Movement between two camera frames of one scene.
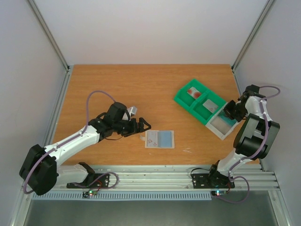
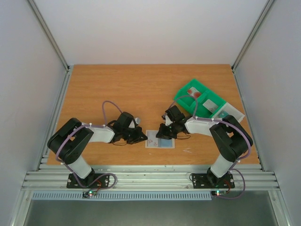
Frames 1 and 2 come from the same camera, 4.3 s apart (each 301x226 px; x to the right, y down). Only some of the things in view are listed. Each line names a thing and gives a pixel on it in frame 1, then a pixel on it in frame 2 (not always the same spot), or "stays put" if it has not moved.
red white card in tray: x=194 y=92 stays put
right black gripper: x=232 y=111 to x=166 y=131
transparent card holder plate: x=158 y=139 stays put
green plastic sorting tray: x=195 y=106 stays put
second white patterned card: x=152 y=139 stays put
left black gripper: x=140 y=126 to x=138 y=138
